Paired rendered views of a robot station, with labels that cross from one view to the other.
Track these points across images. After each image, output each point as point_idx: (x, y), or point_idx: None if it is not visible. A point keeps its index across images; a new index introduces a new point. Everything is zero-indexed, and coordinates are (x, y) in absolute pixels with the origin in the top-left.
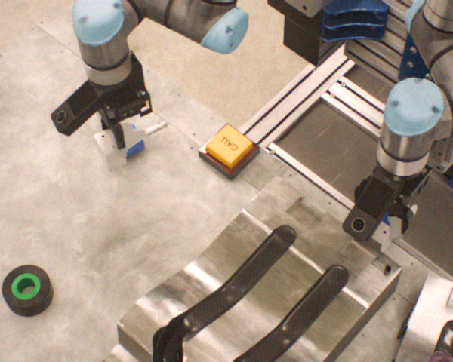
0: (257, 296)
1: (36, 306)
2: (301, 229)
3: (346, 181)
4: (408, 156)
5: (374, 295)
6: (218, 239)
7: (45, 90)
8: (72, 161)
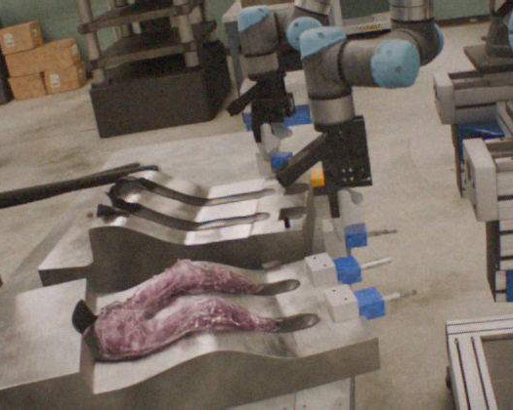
0: (209, 209)
1: None
2: (278, 193)
3: (508, 386)
4: (311, 90)
5: (262, 231)
6: (235, 184)
7: (285, 142)
8: (250, 165)
